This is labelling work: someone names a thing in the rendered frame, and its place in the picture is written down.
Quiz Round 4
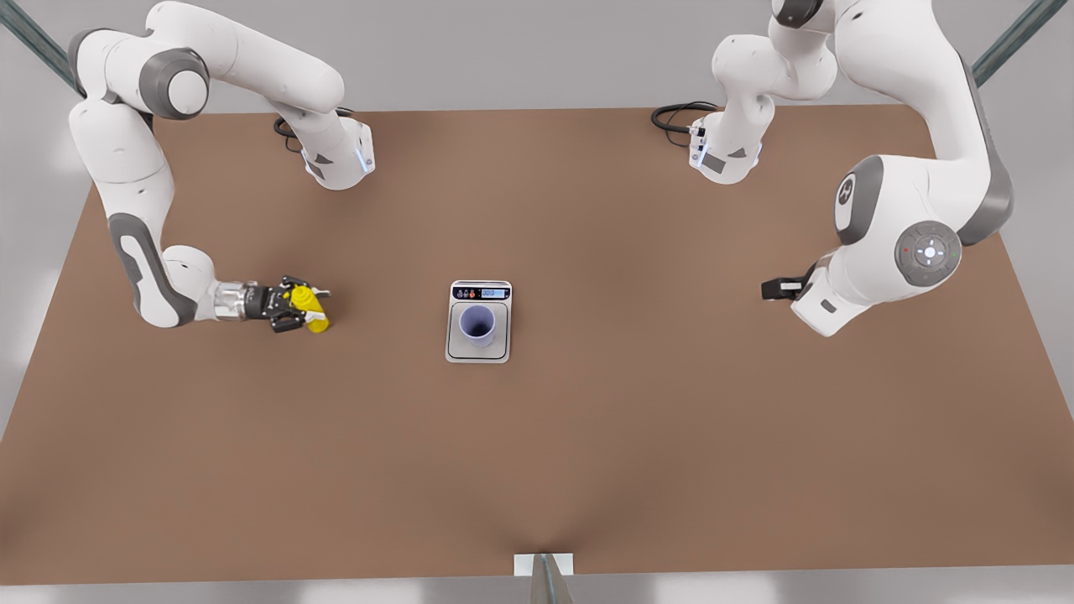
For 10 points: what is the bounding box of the lavender cup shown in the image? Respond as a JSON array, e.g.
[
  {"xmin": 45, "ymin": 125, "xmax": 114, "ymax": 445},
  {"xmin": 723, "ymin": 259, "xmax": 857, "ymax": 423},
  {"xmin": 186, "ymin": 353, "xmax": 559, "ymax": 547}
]
[{"xmin": 460, "ymin": 305, "xmax": 498, "ymax": 349}]

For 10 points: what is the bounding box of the black cable loop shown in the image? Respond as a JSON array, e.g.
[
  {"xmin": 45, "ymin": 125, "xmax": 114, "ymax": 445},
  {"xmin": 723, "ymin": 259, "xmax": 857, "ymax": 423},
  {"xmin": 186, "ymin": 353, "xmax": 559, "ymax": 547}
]
[
  {"xmin": 651, "ymin": 102, "xmax": 722, "ymax": 148},
  {"xmin": 274, "ymin": 107, "xmax": 355, "ymax": 154}
]

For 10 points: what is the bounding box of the grey digital kitchen scale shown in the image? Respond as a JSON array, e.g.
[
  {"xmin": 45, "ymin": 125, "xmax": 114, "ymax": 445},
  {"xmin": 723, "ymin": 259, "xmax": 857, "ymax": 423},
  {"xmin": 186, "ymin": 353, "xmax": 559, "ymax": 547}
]
[{"xmin": 445, "ymin": 280, "xmax": 513, "ymax": 364}]

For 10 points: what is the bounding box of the yellow sauce bottle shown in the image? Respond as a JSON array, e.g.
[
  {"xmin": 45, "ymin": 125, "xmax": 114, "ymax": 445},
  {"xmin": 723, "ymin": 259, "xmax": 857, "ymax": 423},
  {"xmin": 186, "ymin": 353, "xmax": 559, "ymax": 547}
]
[{"xmin": 289, "ymin": 285, "xmax": 331, "ymax": 334}]

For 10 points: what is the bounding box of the white post foot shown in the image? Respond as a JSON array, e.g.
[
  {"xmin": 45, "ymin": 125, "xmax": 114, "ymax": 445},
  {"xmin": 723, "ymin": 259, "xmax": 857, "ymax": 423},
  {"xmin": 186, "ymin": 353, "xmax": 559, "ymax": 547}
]
[{"xmin": 514, "ymin": 554, "xmax": 575, "ymax": 577}]

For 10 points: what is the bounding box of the silver frame post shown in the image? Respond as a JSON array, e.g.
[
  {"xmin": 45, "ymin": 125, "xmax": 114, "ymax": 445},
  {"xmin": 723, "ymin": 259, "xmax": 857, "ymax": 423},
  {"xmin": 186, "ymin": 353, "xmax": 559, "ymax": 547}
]
[
  {"xmin": 0, "ymin": 0, "xmax": 78, "ymax": 91},
  {"xmin": 529, "ymin": 554, "xmax": 576, "ymax": 604},
  {"xmin": 972, "ymin": 0, "xmax": 1071, "ymax": 87}
]

